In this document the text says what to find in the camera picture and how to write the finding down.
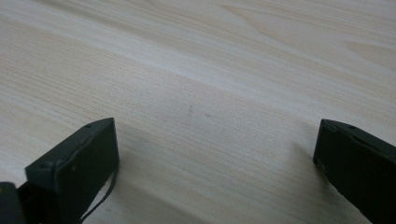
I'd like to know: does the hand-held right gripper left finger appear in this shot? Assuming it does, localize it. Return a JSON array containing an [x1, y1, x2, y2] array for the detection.
[[18, 117, 120, 224]]

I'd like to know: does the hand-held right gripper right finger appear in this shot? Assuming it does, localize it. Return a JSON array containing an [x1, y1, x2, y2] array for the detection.
[[312, 119, 396, 224]]

